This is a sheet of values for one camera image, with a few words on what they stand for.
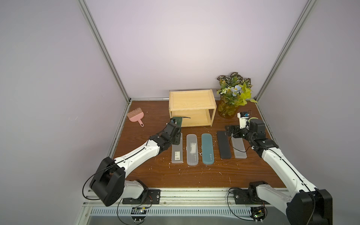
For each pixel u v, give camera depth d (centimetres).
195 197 75
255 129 62
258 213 70
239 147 89
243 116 71
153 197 73
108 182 41
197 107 88
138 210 72
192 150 90
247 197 72
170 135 64
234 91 94
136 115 110
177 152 87
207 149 90
